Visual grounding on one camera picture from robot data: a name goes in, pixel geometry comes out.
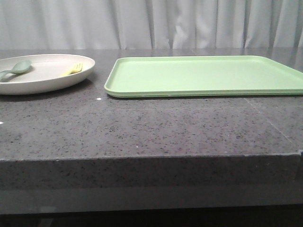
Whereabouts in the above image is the light green plastic tray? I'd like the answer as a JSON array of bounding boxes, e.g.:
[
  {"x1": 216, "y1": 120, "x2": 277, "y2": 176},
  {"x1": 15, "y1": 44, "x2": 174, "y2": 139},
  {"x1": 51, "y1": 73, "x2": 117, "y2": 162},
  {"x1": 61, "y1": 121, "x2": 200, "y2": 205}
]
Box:
[{"x1": 104, "y1": 55, "x2": 303, "y2": 98}]

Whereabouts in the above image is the beige round plate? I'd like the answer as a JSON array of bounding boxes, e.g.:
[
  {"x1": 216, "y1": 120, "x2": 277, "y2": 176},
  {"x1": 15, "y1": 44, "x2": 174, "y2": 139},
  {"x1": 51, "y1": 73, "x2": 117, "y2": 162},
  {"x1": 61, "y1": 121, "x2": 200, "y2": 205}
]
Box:
[{"x1": 0, "y1": 54, "x2": 95, "y2": 95}]

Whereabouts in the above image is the yellow plastic fork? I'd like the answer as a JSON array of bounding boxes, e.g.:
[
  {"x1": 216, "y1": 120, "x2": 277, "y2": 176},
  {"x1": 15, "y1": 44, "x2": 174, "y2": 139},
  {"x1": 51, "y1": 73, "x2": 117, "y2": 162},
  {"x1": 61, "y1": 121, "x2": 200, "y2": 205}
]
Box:
[{"x1": 60, "y1": 62, "x2": 83, "y2": 77}]

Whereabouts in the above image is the grey pleated curtain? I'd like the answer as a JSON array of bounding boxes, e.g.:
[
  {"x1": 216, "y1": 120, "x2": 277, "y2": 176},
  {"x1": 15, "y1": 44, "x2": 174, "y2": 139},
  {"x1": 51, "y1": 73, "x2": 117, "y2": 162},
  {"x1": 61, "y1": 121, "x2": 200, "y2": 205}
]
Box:
[{"x1": 0, "y1": 0, "x2": 303, "y2": 50}]

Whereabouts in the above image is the grey-green plastic spoon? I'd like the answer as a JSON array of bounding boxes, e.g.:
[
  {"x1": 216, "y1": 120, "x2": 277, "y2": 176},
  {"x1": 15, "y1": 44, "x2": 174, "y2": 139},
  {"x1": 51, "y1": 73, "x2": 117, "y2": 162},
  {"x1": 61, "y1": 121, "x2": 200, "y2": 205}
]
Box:
[{"x1": 0, "y1": 60, "x2": 32, "y2": 82}]

